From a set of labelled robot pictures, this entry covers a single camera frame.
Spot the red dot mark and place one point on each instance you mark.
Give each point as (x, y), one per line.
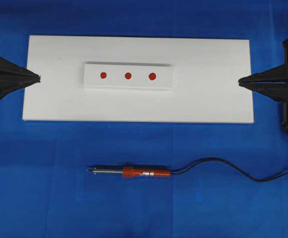
(128, 75)
(152, 76)
(103, 75)

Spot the middle red dot mark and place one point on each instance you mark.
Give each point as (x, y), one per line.
(128, 75)

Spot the right red dot mark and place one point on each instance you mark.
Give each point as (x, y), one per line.
(152, 76)

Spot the small white raised plate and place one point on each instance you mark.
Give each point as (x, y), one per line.
(116, 76)

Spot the large white foam board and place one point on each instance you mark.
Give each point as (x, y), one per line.
(205, 80)

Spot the red handled soldering iron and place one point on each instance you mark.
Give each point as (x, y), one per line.
(131, 172)

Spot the blue table cloth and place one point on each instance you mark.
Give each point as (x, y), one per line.
(45, 190)

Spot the left red dot mark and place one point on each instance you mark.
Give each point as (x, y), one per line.
(103, 75)

